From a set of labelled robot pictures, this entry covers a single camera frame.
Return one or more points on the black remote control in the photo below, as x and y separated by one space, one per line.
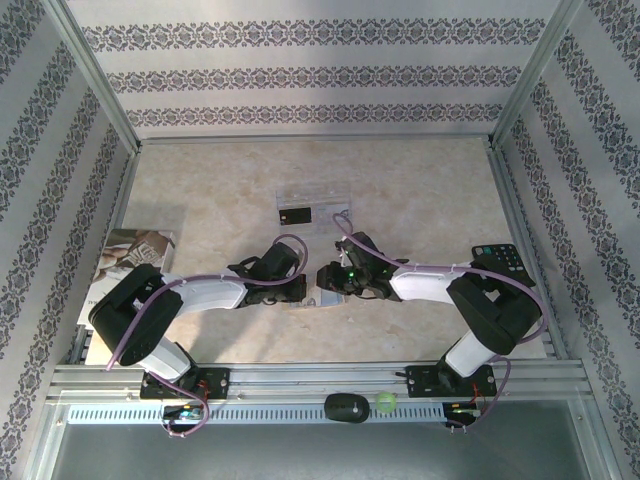
505 255

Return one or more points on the beige card holder wallet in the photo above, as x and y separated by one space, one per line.
330 300

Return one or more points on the silver VIP card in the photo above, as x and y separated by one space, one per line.
325 220

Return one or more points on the small circuit board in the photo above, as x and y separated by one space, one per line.
182 413
462 411

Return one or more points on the black credit card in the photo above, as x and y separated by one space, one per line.
296 216

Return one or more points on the aluminium mounting rail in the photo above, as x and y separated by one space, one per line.
315 380

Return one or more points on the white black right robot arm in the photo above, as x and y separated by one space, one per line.
425 287

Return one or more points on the aluminium frame post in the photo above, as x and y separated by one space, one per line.
105 85
531 75

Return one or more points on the black computer mouse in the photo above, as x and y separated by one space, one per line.
345 407

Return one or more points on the aluminium frame back bar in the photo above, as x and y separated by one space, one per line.
315 140

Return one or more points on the illustrated paperback book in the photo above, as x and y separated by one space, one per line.
145 250

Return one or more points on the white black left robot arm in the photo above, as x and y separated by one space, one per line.
210 295

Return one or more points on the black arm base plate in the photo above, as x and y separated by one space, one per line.
420 380
220 382

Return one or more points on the grey metal front panel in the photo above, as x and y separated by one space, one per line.
320 455

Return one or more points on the clear acrylic card stand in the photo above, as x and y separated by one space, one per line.
310 195

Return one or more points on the aluminium frame side rail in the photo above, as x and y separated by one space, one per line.
125 190
517 210

